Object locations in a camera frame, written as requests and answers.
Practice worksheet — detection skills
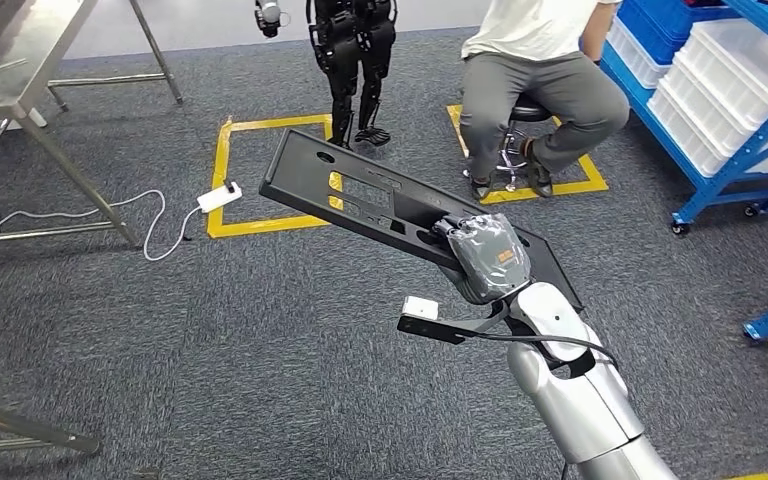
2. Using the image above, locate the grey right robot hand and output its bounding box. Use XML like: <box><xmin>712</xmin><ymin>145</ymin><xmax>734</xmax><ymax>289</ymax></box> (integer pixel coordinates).
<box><xmin>431</xmin><ymin>211</ymin><xmax>533</xmax><ymax>306</ymax></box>

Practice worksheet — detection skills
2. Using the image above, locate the black plastic frame part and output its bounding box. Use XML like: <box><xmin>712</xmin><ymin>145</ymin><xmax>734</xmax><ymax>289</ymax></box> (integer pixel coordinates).
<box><xmin>258</xmin><ymin>127</ymin><xmax>585</xmax><ymax>314</ymax></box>

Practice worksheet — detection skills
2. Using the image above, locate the black stool chrome base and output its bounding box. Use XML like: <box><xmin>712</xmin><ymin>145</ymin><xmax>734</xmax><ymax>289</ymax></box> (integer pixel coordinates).
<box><xmin>461</xmin><ymin>92</ymin><xmax>556</xmax><ymax>195</ymax></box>

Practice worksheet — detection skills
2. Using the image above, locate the person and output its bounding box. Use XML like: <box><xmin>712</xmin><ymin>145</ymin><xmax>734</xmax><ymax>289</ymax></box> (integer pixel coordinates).
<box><xmin>458</xmin><ymin>0</ymin><xmax>632</xmax><ymax>202</ymax></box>

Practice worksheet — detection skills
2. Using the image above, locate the white plastic bin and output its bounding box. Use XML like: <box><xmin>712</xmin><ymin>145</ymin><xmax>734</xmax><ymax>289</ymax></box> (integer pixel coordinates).
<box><xmin>605</xmin><ymin>18</ymin><xmax>673</xmax><ymax>91</ymax></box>
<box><xmin>676</xmin><ymin>18</ymin><xmax>768</xmax><ymax>127</ymax></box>
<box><xmin>646</xmin><ymin>89</ymin><xmax>768</xmax><ymax>179</ymax></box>
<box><xmin>660</xmin><ymin>62</ymin><xmax>768</xmax><ymax>157</ymax></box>

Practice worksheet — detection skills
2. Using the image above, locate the black humanoid robot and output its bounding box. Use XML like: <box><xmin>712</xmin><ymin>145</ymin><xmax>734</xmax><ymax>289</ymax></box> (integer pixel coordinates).
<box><xmin>253</xmin><ymin>0</ymin><xmax>400</xmax><ymax>148</ymax></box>

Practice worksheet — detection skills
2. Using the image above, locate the white power strip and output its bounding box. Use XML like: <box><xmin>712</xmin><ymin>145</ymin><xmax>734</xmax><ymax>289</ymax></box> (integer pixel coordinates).
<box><xmin>197</xmin><ymin>182</ymin><xmax>244</xmax><ymax>215</ymax></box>

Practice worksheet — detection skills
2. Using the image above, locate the yellow floor tape square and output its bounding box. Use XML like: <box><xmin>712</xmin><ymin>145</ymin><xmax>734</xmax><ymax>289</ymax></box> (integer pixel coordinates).
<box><xmin>206</xmin><ymin>113</ymin><xmax>353</xmax><ymax>240</ymax></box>

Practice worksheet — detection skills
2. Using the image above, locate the blue plastic bin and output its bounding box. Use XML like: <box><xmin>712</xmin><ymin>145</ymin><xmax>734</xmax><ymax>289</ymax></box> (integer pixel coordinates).
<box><xmin>617</xmin><ymin>0</ymin><xmax>743</xmax><ymax>66</ymax></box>

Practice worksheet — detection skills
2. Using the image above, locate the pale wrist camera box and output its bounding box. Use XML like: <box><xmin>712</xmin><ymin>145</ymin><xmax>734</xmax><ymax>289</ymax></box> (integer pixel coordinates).
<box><xmin>401</xmin><ymin>296</ymin><xmax>440</xmax><ymax>323</ymax></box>

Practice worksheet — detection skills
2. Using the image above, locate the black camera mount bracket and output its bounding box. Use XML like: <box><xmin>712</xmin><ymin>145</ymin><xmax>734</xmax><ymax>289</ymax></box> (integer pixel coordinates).
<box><xmin>395</xmin><ymin>301</ymin><xmax>524</xmax><ymax>347</ymax></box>

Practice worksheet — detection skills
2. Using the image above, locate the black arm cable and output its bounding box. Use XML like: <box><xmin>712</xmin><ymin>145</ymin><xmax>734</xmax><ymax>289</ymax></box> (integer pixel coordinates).
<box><xmin>463</xmin><ymin>331</ymin><xmax>620</xmax><ymax>372</ymax></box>

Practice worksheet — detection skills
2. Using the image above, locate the white power cable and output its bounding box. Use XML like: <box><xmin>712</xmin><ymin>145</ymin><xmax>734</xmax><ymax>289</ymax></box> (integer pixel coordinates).
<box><xmin>0</xmin><ymin>190</ymin><xmax>203</xmax><ymax>263</ymax></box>

